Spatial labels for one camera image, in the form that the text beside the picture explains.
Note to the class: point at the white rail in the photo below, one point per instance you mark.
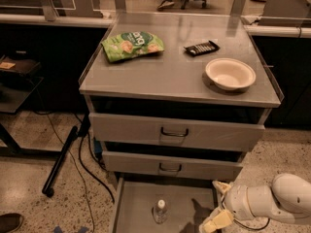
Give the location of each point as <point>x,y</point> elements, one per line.
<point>278,31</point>
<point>91,22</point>

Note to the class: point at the dark candy bar wrapper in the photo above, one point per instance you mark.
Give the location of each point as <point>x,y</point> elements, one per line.
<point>202,48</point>

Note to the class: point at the white paper bowl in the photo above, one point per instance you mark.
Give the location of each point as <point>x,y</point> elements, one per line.
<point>230,74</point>

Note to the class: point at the green snack chip bag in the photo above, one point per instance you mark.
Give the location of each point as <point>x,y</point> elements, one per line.
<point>130,45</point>

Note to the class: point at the black side table left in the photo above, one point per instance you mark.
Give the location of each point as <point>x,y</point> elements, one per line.
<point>11,99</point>

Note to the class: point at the white rail right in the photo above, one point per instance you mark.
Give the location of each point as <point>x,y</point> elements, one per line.
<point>278,31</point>

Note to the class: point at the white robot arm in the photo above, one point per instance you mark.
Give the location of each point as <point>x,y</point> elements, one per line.
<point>287,200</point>

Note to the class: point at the black pole with wheel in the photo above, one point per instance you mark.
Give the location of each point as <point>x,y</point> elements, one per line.
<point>47,188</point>

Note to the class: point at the bottom grey open drawer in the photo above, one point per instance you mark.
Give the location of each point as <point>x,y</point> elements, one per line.
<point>189,203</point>

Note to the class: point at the white rail left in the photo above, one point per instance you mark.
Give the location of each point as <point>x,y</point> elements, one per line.
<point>91,22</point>

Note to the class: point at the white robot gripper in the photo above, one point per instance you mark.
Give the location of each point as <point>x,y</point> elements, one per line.
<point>237,198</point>

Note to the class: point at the top grey drawer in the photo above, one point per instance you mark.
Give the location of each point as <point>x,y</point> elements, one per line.
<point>172,132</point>

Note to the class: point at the clear plastic bottle white cap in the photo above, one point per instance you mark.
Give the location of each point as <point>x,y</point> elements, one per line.
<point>160,211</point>

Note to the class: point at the grey metal drawer cabinet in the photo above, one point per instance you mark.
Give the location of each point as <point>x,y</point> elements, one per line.
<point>173,84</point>

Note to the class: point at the middle grey drawer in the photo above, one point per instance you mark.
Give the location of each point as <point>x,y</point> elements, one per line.
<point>171,166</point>

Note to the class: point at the dark tray with orange card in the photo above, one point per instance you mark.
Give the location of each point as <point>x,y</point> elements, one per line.
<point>18,65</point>

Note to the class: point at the brown shoe bottom left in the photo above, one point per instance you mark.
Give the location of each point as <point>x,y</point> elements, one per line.
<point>9,223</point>

